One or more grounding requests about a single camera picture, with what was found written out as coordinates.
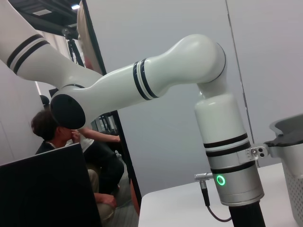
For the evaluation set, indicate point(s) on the black flat panel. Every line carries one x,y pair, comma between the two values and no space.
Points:
47,189

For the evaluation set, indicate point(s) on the person in white shirt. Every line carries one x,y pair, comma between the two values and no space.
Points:
94,134

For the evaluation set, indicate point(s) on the beige fabric panel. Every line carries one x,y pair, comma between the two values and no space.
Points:
85,35

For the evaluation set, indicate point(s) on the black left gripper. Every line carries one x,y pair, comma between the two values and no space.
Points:
246,215

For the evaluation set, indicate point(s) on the black partition frame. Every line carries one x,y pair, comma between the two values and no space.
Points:
125,151

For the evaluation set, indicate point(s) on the black camera tripod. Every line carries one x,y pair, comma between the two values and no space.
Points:
73,50

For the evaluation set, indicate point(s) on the seated person in black shirt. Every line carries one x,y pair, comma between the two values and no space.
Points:
101,156

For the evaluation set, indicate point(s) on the grey perforated storage bin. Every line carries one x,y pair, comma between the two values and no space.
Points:
296,189

